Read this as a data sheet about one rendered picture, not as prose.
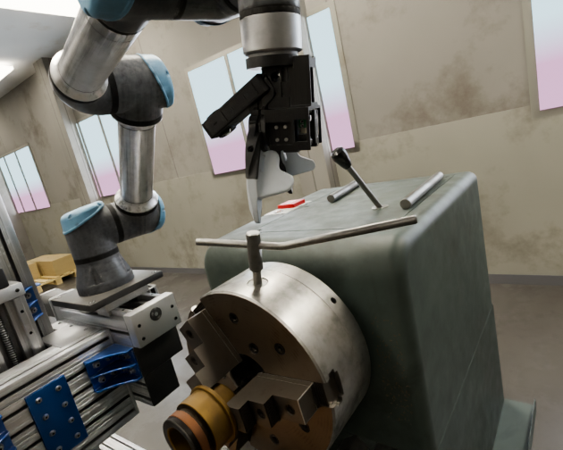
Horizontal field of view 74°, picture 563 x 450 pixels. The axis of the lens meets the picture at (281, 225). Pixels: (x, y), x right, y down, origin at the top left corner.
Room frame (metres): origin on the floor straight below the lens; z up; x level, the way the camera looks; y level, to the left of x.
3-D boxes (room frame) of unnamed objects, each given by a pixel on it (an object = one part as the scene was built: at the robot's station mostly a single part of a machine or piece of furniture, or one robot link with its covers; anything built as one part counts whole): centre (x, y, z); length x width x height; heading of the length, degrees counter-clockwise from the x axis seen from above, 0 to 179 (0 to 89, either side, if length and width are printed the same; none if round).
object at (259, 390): (0.48, 0.06, 1.09); 0.12 x 0.11 x 0.05; 50
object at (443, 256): (0.91, -0.17, 1.06); 0.59 x 0.48 x 0.39; 140
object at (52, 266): (6.48, 4.30, 0.20); 1.12 x 0.79 x 0.41; 52
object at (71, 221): (1.04, 0.52, 1.33); 0.13 x 0.12 x 0.14; 127
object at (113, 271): (1.04, 0.52, 1.21); 0.15 x 0.15 x 0.10
